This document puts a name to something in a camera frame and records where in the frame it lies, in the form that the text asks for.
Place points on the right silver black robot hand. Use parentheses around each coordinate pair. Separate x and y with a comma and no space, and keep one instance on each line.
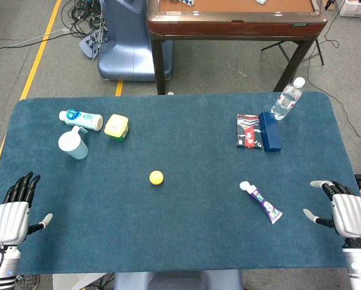
(349,216)

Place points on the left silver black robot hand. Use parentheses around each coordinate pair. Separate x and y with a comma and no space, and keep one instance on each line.
(10,222)

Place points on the purple white tube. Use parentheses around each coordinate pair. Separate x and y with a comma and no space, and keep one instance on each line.
(266,207)

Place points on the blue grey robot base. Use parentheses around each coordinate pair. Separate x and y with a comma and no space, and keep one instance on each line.
(180,281)

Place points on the clear water bottle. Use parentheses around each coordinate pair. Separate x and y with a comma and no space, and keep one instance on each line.
(286,101)

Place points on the white board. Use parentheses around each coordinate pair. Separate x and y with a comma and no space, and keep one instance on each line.
(75,282)

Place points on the light blue plastic cup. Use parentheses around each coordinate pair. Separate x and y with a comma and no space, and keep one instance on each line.
(75,146)

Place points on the dark blue box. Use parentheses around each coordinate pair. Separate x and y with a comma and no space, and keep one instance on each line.
(270,133)

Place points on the white bottle blue label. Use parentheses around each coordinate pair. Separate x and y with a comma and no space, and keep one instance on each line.
(84,119)

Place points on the black red printed packet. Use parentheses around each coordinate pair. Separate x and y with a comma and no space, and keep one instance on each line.
(248,131)

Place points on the yellow lid green box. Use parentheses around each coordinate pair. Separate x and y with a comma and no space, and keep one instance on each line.
(116,126)

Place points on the yellow ball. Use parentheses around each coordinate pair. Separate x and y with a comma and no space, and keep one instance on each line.
(156,177)

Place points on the blue table cloth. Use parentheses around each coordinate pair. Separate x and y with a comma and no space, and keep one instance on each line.
(183,226)

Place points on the grey power strip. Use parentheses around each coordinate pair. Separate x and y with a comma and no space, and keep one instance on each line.
(88,45)

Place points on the blue machine base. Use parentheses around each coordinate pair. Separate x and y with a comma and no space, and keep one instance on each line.
(126,51)

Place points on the white storage box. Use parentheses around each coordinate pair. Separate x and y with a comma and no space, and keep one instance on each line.
(357,9)

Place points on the brown mahjong table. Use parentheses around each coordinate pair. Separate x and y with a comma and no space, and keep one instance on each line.
(228,28)

